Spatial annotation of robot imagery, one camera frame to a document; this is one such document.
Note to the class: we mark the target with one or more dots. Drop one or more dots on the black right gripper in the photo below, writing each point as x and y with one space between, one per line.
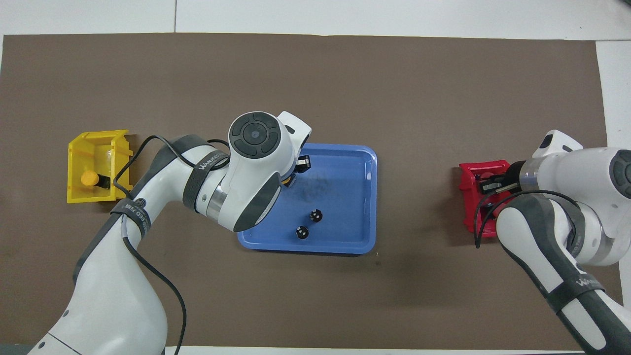
517 176

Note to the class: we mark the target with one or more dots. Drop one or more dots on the yellow push button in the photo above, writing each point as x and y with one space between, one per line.
89 178
288 182

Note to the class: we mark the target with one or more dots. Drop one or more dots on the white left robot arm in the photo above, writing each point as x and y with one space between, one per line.
256 133

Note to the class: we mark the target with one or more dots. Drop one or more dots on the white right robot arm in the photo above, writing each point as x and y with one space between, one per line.
581 167

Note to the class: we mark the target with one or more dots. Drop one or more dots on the red plastic bin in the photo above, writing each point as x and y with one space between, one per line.
468 197

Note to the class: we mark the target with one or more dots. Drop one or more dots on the blue plastic tray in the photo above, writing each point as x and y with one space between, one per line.
345 197

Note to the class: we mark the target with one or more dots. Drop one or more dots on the black cylinder component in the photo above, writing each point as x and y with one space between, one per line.
316 215
302 232

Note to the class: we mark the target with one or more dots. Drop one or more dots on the brown table mat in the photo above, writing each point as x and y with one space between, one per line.
394 74

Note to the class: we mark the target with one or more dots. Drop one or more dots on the yellow plastic bin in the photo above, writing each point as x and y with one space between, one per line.
79 148

